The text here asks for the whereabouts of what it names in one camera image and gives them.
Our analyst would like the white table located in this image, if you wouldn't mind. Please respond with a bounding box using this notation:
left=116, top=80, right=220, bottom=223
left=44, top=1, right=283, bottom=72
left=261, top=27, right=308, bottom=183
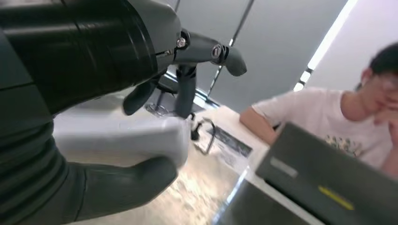
left=186, top=105, right=271, bottom=187

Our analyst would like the grey laptop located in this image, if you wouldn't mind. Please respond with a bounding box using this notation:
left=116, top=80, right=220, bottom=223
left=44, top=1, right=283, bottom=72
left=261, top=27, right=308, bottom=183
left=255, top=121, right=398, bottom=225

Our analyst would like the person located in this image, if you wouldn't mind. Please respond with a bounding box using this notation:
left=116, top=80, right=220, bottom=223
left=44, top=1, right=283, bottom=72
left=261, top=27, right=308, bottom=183
left=238, top=42, right=398, bottom=181

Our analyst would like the ceiling light strip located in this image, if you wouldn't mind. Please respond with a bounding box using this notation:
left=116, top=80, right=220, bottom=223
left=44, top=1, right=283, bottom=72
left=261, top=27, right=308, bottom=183
left=292, top=0, right=359, bottom=92

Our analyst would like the black power plug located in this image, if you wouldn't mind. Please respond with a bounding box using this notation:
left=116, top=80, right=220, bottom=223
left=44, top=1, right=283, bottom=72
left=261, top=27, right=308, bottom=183
left=189, top=112, right=217, bottom=156

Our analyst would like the steel workbench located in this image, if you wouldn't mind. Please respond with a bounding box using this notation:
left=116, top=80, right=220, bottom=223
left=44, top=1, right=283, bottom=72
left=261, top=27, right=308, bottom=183
left=63, top=136, right=327, bottom=225

